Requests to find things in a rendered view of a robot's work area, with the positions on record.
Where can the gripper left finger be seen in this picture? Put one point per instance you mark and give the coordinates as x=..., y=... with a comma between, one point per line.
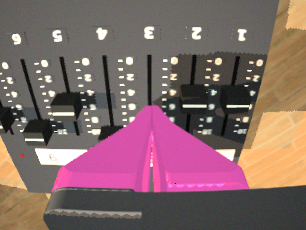
x=116, y=162

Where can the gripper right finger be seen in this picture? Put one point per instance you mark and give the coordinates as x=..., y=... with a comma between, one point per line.
x=187, y=164

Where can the black lighting desk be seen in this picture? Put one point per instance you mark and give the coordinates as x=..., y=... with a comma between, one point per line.
x=100, y=62

